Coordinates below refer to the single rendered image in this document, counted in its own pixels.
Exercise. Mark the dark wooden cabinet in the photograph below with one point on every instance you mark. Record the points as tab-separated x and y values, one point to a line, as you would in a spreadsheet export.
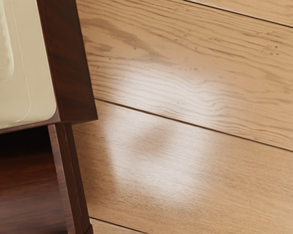
68	73

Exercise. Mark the cream box with lid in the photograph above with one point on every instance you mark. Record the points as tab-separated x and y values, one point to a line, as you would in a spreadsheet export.
24	73

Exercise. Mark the dark wooden cabinet drawer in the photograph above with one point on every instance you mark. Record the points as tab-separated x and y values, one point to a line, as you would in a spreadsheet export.
27	185

